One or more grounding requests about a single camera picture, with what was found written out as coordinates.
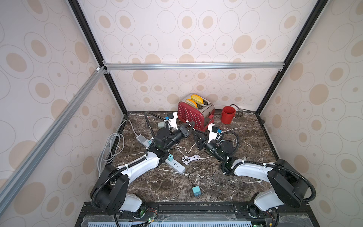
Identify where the yellow toast slice front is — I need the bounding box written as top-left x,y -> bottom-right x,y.
185,99 -> 198,109

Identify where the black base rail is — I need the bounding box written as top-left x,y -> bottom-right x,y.
76,202 -> 319,227

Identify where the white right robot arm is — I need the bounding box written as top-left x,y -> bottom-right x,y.
193,131 -> 317,218

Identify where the grey power strip cord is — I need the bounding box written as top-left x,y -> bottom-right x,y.
97,119 -> 140,178

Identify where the toaster black power cord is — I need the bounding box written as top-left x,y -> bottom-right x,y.
229,103 -> 256,117

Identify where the yellow toast slice back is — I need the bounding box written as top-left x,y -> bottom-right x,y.
191,94 -> 204,105

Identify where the red plastic cup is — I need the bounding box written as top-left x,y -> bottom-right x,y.
221,106 -> 236,124

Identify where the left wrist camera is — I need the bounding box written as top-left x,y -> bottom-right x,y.
164,112 -> 178,132

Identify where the white power strip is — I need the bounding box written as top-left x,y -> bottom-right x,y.
136,134 -> 185,174

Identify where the red polka dot toaster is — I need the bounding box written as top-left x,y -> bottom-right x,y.
177,94 -> 215,131

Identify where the teal charger plug white cable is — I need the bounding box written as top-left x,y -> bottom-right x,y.
147,138 -> 213,165

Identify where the teal charger with white cable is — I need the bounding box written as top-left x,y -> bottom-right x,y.
167,154 -> 174,161

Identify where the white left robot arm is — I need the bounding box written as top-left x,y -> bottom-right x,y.
90,122 -> 195,216

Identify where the teal charger with black cable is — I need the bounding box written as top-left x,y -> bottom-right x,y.
187,162 -> 226,197

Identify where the yellow toast slice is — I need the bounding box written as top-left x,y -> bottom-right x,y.
185,99 -> 198,109
191,94 -> 204,105

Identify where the mint green earbud case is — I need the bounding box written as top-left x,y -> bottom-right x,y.
157,122 -> 165,128

